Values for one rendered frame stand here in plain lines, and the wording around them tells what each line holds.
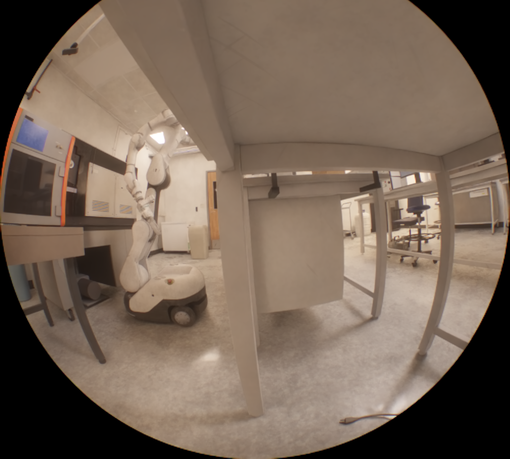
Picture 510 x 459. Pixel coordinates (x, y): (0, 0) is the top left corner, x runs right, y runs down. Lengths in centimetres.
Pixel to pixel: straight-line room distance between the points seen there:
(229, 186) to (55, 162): 80
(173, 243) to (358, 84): 435
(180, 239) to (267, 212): 356
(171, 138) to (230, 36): 131
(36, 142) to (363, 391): 157
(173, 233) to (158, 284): 326
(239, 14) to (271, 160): 28
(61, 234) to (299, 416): 107
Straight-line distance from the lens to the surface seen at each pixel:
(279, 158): 37
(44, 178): 89
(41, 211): 87
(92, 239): 167
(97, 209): 180
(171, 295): 116
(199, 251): 354
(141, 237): 132
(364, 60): 23
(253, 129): 32
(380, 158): 49
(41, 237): 78
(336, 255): 101
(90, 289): 183
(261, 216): 87
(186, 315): 123
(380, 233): 106
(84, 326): 102
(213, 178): 484
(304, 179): 80
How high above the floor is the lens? 71
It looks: 6 degrees up
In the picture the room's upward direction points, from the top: 4 degrees counter-clockwise
